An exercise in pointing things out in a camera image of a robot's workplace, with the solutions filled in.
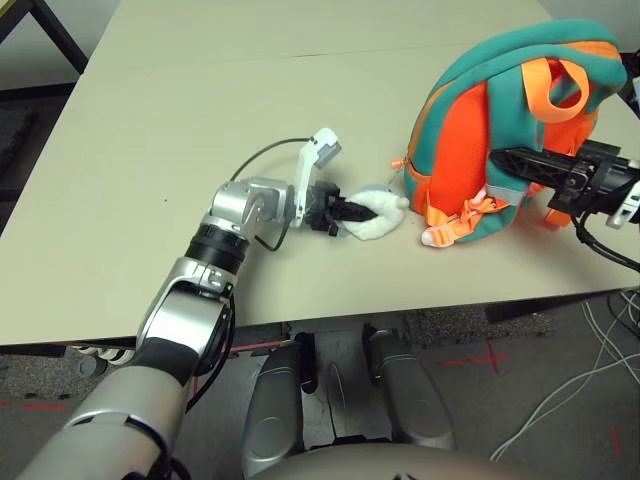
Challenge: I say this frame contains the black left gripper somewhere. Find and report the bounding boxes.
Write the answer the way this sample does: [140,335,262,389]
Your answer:
[307,182,379,239]

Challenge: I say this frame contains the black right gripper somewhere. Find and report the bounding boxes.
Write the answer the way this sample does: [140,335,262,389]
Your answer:
[489,139,640,216]

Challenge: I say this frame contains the grey white plush toy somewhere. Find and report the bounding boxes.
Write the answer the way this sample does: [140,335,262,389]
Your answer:
[339,183,410,241]

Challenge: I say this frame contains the orange and teal backpack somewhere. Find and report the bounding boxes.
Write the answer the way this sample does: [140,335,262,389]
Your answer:
[390,18,629,249]

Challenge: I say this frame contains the grey right robot leg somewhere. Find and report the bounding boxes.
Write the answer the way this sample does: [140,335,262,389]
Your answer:
[367,324,456,451]

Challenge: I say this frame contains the grey robot leg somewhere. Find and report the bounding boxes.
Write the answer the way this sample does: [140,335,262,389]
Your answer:
[367,324,456,451]
[242,334,316,476]

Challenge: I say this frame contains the grey left robot leg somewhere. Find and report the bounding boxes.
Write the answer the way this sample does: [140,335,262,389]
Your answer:
[242,334,316,476]

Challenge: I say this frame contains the grey robot torso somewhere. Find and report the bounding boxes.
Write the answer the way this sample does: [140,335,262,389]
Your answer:
[244,439,546,480]

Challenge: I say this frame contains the white caster wheels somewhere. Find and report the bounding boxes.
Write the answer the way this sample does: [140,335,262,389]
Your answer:
[74,343,137,377]

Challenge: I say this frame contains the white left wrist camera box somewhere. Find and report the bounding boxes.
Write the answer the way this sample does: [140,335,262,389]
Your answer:
[289,127,344,231]

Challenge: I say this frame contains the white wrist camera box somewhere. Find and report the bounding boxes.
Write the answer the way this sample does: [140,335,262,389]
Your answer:
[607,177,640,229]
[289,127,344,231]

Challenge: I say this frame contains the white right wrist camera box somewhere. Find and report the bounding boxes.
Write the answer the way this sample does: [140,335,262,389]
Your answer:
[607,177,640,229]

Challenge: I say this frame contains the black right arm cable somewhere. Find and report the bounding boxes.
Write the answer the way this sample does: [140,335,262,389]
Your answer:
[572,209,640,274]

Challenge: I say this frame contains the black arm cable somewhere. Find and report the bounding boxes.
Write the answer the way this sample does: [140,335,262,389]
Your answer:
[572,209,640,274]
[189,138,314,406]

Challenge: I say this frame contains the white floor cable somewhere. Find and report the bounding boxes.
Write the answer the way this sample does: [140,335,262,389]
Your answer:
[489,349,640,461]
[582,289,640,381]

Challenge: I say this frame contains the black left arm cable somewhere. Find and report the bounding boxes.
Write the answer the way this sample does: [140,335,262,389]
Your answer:
[189,138,314,406]

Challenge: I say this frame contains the dark metal frame leg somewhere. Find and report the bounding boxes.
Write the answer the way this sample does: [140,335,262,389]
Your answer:
[0,0,90,104]

